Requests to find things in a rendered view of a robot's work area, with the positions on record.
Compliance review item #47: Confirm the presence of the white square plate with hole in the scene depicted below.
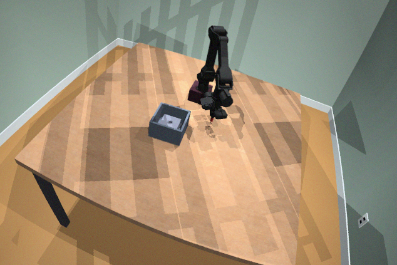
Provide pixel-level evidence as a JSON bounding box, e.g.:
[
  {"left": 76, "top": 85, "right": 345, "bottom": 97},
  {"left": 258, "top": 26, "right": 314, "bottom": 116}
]
[{"left": 160, "top": 114, "right": 181, "bottom": 129}]

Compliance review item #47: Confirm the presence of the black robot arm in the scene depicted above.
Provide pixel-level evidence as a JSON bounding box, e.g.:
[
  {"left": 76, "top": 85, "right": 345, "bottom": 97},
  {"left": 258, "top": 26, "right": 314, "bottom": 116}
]
[{"left": 196, "top": 26, "right": 234, "bottom": 110}]

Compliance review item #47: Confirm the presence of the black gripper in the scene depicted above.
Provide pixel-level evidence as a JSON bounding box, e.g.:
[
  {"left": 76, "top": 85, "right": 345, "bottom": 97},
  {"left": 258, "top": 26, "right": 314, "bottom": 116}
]
[{"left": 204, "top": 91, "right": 228, "bottom": 119}]

